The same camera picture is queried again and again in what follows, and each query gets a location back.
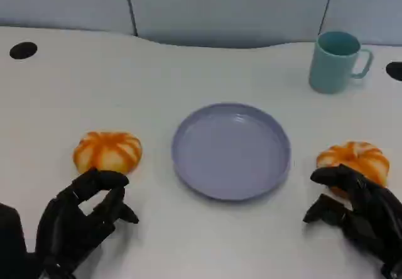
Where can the lilac plate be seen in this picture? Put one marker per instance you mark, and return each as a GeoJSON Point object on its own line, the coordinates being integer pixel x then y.
{"type": "Point", "coordinates": [230, 153]}

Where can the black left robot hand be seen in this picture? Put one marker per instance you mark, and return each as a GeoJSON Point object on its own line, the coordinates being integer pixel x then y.
{"type": "Point", "coordinates": [63, 222]}

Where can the pale green mug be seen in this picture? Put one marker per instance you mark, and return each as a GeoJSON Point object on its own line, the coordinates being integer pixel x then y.
{"type": "Point", "coordinates": [333, 68]}

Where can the black table grommet hole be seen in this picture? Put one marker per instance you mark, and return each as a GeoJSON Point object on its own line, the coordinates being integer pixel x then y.
{"type": "Point", "coordinates": [395, 70]}
{"type": "Point", "coordinates": [23, 50]}

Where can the orange white toy bread roll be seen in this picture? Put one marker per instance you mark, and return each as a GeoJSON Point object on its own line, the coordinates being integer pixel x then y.
{"type": "Point", "coordinates": [355, 155]}
{"type": "Point", "coordinates": [106, 150]}

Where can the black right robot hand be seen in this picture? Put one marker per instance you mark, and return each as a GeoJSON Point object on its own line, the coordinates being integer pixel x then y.
{"type": "Point", "coordinates": [377, 216]}

